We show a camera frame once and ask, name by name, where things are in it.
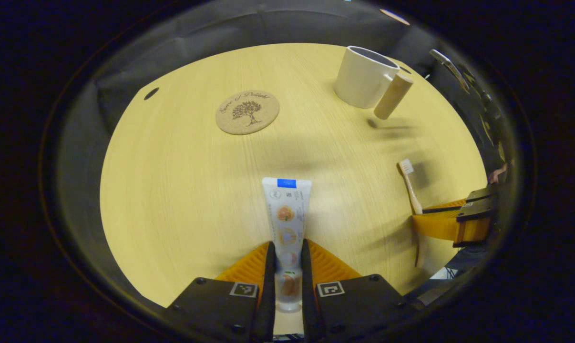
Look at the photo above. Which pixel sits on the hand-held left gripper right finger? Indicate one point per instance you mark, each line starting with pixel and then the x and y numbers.
pixel 359 305

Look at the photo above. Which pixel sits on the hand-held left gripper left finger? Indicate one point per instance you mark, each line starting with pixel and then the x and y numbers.
pixel 216 305

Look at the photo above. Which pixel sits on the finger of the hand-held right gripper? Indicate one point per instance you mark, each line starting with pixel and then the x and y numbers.
pixel 473 224
pixel 483 194

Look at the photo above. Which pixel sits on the beige toothbrush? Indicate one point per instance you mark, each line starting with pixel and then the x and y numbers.
pixel 411 188

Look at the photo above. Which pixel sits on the white toothpaste tube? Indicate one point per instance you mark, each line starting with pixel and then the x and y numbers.
pixel 286 219

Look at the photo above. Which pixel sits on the round cork coaster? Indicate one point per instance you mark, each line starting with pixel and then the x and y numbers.
pixel 247 112

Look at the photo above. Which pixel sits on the wooden desktop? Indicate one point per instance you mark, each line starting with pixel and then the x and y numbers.
pixel 182 190

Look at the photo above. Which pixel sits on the silver metal bar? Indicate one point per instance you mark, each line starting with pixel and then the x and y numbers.
pixel 452 69

